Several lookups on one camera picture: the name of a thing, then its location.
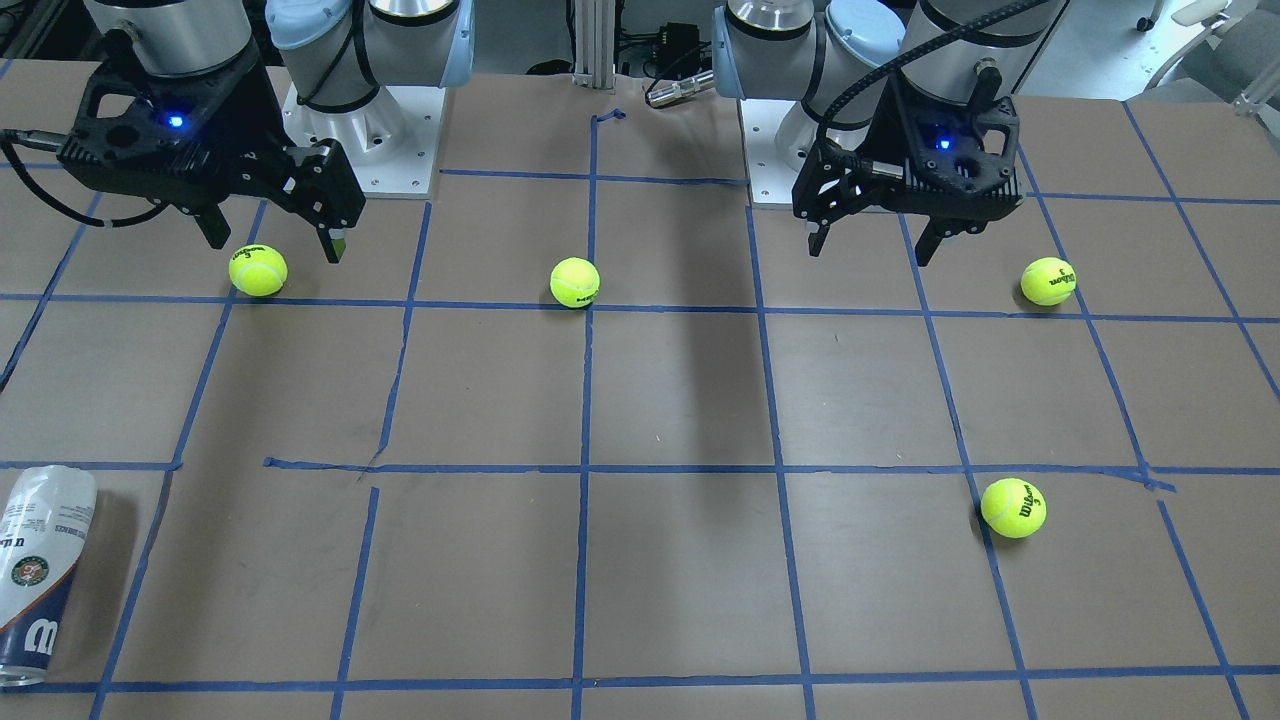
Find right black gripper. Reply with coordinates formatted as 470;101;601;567
58;42;366;264

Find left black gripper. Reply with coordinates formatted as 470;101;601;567
792;70;1023;268

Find clear tennis ball can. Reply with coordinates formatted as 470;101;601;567
1;465;97;688

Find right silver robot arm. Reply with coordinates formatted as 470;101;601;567
52;1;475;263

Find far tennis ball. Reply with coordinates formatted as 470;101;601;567
228;243;288;297
1019;258;1076;307

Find tennis ball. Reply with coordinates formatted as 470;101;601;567
979;477;1048;539
549;258;602;309
1019;258;1076;307
228;243;288;297

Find near tennis ball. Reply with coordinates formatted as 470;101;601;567
979;477;1048;539

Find centre tennis ball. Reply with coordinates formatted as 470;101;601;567
549;258;602;309

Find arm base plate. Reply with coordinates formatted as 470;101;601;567
739;99;817;211
283;85;448;200

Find aluminium frame post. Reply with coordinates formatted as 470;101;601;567
570;0;620;94

